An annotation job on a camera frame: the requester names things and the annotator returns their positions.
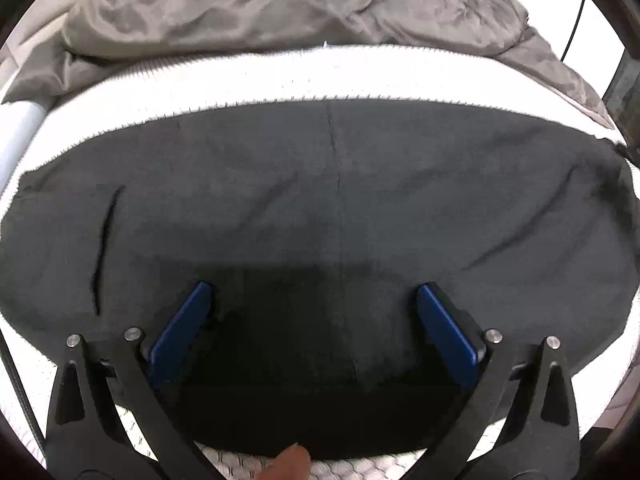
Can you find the white wardrobe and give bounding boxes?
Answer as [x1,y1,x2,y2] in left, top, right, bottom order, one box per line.
[500,0,628,101]

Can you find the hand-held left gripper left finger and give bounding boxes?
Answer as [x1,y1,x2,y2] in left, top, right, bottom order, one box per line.
[45,280,221,480]

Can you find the grey duvet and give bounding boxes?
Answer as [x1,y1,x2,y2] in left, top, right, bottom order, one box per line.
[2,0,618,136]

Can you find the person's left hand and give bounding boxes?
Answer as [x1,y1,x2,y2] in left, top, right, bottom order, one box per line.
[257,442,312,480]

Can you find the black pants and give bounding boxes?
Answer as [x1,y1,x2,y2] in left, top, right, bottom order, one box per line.
[0,101,640,461]

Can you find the white honeycomb pattern mattress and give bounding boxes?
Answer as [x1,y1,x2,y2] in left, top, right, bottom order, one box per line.
[0,45,640,480]

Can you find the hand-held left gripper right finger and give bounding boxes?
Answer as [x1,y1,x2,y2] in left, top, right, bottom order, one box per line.
[405,282,581,480]

